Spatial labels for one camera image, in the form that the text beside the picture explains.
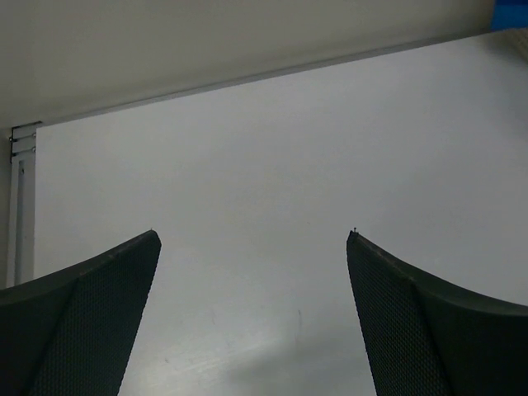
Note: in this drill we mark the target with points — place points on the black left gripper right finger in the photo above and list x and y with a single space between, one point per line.
426 336

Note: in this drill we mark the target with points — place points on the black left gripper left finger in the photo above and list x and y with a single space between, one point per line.
72 332

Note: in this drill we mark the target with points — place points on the aluminium table frame rail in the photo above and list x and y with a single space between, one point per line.
21 220

